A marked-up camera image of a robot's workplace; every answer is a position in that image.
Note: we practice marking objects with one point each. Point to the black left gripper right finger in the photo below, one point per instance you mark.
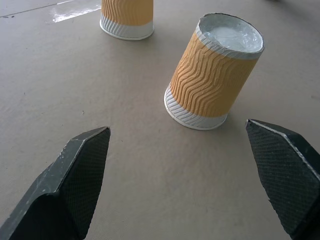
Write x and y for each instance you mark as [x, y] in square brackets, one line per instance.
[282, 172]

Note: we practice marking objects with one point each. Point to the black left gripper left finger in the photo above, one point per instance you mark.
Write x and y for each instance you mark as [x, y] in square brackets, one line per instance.
[72, 185]

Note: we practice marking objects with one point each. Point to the orange ribbed paper cup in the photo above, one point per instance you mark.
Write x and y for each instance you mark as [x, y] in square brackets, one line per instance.
[212, 82]
[127, 17]

